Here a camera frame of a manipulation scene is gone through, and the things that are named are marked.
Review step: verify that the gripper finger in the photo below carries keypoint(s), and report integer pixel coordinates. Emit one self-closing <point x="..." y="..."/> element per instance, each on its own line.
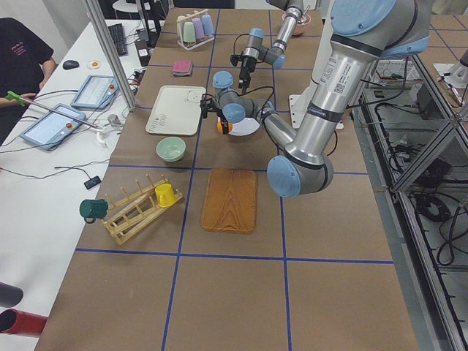
<point x="225" y="128"/>
<point x="243" y="85"/>

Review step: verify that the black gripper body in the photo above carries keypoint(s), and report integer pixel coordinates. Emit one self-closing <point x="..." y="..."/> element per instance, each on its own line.
<point x="224" y="126"/>
<point x="246" y="66"/>

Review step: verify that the orange fruit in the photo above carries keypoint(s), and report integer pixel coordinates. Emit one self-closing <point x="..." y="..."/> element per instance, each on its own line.
<point x="218" y="126"/>

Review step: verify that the white round plate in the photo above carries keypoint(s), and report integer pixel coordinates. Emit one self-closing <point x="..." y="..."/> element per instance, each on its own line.
<point x="244" y="127"/>

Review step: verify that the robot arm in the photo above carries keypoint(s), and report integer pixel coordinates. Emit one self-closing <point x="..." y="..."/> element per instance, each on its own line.
<point x="255" y="51"/>
<point x="363" y="31"/>

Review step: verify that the cream bear tray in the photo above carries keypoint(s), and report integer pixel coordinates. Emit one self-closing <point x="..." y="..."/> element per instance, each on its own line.
<point x="176" y="111"/>

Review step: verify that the grey folded cloth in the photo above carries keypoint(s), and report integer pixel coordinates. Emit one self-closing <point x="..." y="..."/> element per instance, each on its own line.
<point x="182" y="73"/>

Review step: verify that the pink folded cloth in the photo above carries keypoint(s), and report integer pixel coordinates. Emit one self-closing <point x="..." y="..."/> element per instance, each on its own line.
<point x="182" y="65"/>

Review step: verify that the green ceramic bowl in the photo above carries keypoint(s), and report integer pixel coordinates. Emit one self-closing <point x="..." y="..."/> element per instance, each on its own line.
<point x="171" y="149"/>

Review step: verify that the blue tumbler cup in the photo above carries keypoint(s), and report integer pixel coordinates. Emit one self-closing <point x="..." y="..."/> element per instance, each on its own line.
<point x="208" y="26"/>

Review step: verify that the purple tumbler cup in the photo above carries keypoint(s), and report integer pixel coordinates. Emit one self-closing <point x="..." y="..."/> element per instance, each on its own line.
<point x="198" y="26"/>

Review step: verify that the green tumbler cup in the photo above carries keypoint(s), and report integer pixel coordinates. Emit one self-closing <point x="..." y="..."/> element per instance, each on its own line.
<point x="189" y="36"/>

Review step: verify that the pink bowl with ice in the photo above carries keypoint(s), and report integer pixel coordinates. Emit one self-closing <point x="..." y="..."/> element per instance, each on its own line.
<point x="302" y="23"/>

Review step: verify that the wooden cutting board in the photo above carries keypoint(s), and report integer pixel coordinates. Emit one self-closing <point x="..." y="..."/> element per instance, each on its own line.
<point x="230" y="204"/>

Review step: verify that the yellow mug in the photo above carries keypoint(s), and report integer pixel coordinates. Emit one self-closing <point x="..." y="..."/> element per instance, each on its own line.
<point x="165" y="195"/>

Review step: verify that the far teach pendant tablet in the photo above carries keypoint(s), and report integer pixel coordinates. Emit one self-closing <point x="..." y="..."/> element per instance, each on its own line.
<point x="96" y="93"/>

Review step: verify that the teach pendant tablet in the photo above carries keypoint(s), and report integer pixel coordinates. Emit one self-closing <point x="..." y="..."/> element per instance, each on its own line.
<point x="49" y="131"/>
<point x="96" y="93"/>

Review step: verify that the wooden mug rack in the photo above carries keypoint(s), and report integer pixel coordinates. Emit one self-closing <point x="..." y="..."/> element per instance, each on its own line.
<point x="135" y="211"/>

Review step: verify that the black keyboard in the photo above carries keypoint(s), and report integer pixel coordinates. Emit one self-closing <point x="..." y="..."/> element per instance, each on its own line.
<point x="118" y="38"/>

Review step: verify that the black computer mouse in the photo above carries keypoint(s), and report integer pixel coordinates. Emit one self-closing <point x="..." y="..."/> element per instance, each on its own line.
<point x="70" y="64"/>

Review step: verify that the dark green mug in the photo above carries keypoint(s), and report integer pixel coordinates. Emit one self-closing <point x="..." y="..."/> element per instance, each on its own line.
<point x="91" y="210"/>

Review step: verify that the near teach pendant tablet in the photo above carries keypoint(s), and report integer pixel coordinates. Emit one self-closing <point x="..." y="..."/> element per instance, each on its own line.
<point x="49" y="131"/>

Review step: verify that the seated person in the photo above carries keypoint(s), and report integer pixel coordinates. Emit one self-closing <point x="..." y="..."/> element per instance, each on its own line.
<point x="26" y="65"/>

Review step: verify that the white wire cup rack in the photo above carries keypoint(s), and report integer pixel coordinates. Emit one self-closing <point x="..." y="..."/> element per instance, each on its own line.
<point x="180" y="24"/>

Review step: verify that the aluminium frame post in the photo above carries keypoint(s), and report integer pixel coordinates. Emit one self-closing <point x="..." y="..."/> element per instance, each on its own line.
<point x="103" y="35"/>

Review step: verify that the green-handled reacher stick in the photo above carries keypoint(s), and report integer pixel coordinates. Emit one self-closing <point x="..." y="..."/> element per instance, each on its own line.
<point x="23" y="100"/>

